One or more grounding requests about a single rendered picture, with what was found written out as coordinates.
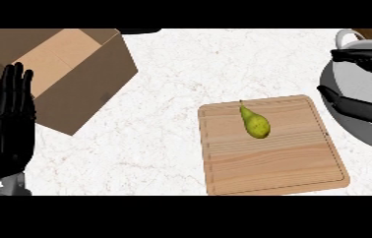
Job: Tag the dark object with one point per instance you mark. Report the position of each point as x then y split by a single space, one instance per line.
138 30

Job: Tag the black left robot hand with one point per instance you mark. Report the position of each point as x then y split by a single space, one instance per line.
15 124

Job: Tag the wooden cutting board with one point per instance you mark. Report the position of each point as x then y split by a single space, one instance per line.
271 163

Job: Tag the green pear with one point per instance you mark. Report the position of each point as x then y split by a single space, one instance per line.
257 125

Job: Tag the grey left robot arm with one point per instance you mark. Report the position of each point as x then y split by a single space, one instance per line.
12 186

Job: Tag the white mug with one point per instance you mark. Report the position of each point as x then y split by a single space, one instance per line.
350 40

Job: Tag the open brown cardboard box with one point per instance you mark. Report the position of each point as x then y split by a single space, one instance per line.
82 84

